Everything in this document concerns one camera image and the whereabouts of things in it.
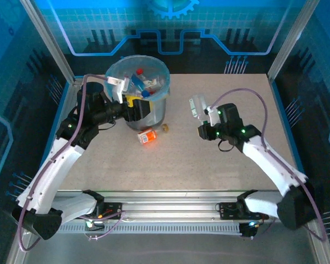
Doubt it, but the aluminium frame rail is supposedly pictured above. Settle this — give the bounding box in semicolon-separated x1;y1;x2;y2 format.
52;189;281;221

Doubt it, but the aluminium frame post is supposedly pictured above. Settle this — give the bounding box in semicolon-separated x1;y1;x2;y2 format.
19;0;75;84
266;0;320;83

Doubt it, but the white label bottle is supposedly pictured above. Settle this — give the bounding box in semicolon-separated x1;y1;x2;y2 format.
142;78;161;90

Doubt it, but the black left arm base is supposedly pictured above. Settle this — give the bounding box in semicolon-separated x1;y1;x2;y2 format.
95;201;127;221

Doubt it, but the blue plastic bin liner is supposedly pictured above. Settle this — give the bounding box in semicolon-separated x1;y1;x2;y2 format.
104;54;171;105

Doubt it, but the slotted grey cable duct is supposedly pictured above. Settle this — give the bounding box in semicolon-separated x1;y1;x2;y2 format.
57;224;243;235

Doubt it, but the clear bottle blue label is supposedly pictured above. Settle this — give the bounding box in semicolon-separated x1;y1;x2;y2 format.
129;73;152;99

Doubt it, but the clear plastic wrapper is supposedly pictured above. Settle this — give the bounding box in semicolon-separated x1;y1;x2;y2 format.
189;94;210;124

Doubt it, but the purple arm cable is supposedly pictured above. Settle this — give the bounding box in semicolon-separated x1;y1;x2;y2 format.
16;73;128;252
210;87;328;243

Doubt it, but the orange label plastic bottle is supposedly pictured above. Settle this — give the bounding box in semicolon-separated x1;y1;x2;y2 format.
137;128;158;145

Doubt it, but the grey metal bin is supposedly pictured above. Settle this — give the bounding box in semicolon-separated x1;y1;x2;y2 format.
124;93;167;131

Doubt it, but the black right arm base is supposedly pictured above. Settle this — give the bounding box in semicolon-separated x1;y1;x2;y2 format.
218;201;266;221

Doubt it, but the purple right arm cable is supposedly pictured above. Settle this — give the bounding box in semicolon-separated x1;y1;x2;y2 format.
210;87;328;243

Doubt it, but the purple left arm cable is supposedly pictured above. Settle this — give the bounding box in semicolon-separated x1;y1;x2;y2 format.
16;73;128;252

